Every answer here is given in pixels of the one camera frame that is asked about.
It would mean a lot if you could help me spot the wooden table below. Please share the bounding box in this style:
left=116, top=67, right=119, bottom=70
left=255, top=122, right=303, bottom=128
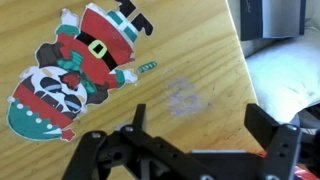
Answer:
left=0, top=0, right=265, bottom=180

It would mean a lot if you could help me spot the grey sofa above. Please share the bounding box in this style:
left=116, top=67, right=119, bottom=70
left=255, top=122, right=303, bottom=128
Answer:
left=228, top=0, right=320, bottom=124

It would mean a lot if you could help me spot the small candy cane sticker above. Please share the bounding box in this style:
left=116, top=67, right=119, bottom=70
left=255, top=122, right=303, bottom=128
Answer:
left=136, top=60, right=159, bottom=75

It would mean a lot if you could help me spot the dark navy box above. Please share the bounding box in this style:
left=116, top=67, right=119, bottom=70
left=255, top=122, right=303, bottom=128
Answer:
left=239, top=0, right=307, bottom=42

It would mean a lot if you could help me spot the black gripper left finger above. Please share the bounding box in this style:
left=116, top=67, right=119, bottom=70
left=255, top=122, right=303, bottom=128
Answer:
left=61, top=103, right=193, bottom=180

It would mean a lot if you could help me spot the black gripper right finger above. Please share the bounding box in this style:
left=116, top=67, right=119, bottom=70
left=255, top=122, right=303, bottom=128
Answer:
left=244, top=103, right=302, bottom=180

